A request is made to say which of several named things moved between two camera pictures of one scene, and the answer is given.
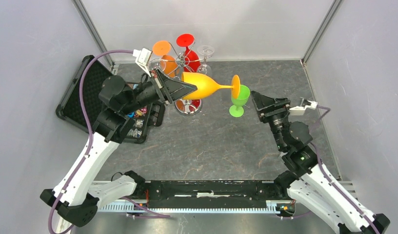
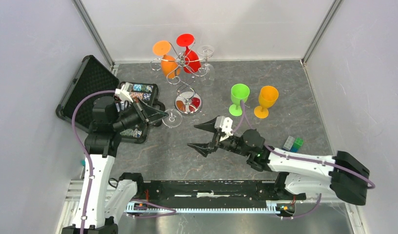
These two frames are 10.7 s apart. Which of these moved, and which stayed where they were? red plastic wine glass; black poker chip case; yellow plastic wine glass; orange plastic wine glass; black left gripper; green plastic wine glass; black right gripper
Moved: black right gripper; yellow plastic wine glass; black left gripper
Stayed: red plastic wine glass; black poker chip case; orange plastic wine glass; green plastic wine glass
